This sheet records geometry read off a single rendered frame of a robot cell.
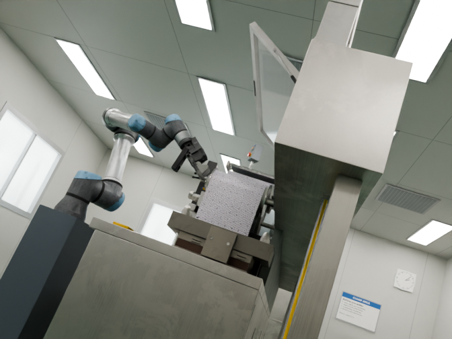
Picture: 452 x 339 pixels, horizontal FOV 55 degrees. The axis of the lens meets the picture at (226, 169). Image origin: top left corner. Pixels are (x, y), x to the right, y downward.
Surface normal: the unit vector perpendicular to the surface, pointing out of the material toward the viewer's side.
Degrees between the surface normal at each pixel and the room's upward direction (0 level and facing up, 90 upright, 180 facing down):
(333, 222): 90
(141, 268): 90
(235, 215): 90
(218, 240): 90
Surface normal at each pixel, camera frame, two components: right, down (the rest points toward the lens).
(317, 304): -0.11, -0.36
